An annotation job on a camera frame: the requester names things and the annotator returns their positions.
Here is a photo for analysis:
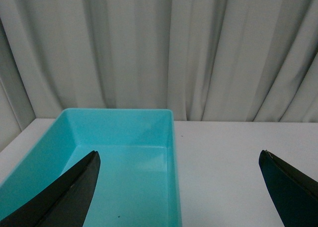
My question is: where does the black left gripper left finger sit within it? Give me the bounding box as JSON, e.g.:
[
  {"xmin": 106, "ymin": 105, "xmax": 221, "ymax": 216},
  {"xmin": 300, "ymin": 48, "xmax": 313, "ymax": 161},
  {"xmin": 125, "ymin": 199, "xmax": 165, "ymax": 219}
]
[{"xmin": 0, "ymin": 151, "xmax": 100, "ymax": 227}]

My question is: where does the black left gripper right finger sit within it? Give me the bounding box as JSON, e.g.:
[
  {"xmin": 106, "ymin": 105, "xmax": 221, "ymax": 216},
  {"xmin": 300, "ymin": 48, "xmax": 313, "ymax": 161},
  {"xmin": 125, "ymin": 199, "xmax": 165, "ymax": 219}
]
[{"xmin": 258, "ymin": 150, "xmax": 318, "ymax": 227}]

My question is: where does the turquoise plastic storage bin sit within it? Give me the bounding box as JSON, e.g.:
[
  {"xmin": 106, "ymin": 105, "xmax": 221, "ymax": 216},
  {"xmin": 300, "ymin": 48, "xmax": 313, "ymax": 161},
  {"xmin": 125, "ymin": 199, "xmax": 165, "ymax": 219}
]
[{"xmin": 0, "ymin": 108, "xmax": 182, "ymax": 227}]

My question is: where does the white pleated curtain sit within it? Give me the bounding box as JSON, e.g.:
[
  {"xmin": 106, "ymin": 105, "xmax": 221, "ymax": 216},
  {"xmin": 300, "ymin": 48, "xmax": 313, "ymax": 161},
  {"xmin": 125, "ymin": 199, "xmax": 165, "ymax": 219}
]
[{"xmin": 0, "ymin": 0, "xmax": 318, "ymax": 148}]

